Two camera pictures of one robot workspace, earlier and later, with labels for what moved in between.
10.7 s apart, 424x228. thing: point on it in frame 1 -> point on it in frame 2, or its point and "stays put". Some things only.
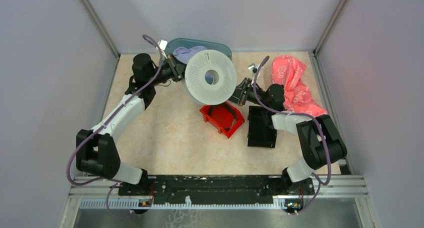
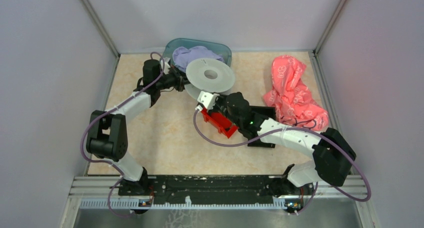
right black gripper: x=238 y=95 -> x=220 y=97
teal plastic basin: x=209 y=44 stays put
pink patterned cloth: x=298 y=98 stays put
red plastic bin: x=225 y=117 stays put
